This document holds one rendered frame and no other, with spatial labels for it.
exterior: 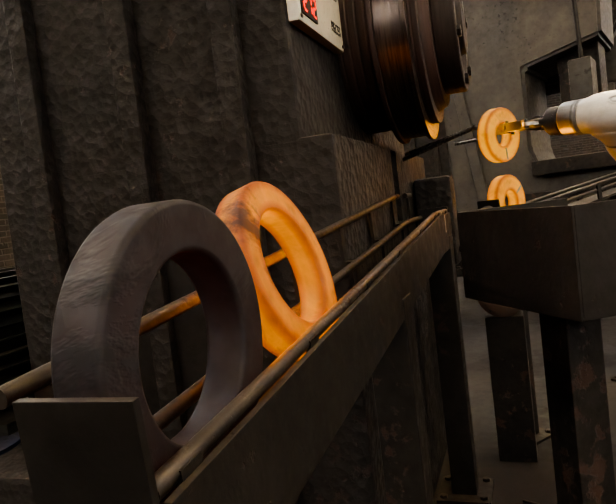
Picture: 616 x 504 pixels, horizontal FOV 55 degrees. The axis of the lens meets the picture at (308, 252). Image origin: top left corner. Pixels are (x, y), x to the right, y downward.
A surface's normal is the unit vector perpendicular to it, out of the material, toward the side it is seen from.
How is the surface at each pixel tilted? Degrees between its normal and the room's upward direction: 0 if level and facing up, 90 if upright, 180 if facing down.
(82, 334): 72
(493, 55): 90
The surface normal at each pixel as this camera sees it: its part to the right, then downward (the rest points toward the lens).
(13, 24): -0.33, 0.11
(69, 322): -0.37, -0.29
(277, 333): -0.07, 0.61
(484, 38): -0.55, 0.12
